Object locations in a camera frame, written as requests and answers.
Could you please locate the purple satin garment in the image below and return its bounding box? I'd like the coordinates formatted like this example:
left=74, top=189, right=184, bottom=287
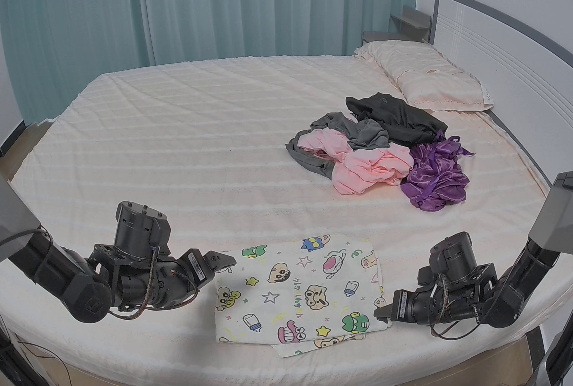
left=401, top=130, right=476, bottom=212

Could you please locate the pink garment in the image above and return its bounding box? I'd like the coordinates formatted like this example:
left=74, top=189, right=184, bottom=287
left=297, top=128, right=413, bottom=197

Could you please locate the grey bedside table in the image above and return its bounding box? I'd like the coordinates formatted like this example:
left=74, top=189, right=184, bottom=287
left=363, top=6, right=432, bottom=45

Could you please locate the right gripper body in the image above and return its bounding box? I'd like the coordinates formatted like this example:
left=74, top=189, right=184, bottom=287
left=389, top=287, right=433, bottom=325

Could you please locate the black garment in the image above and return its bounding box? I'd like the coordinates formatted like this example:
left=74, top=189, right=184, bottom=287
left=346, top=92, right=448, bottom=148

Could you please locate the white printed garment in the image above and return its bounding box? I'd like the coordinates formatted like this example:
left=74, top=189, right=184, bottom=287
left=214, top=233, right=386, bottom=359

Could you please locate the bed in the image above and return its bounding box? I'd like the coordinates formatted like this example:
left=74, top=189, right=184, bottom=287
left=0, top=0, right=573, bottom=386

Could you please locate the black cable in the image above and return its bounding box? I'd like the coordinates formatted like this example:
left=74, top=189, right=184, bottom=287
left=9, top=339, right=70, bottom=378

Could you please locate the cream pillow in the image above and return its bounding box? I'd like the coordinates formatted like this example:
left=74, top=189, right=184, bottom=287
left=354, top=40, right=495, bottom=113

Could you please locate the grey garment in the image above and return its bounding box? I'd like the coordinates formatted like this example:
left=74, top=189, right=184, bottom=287
left=286, top=111, right=390, bottom=181

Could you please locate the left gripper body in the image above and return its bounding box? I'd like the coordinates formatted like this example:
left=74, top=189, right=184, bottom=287
left=180, top=247, right=227, bottom=289

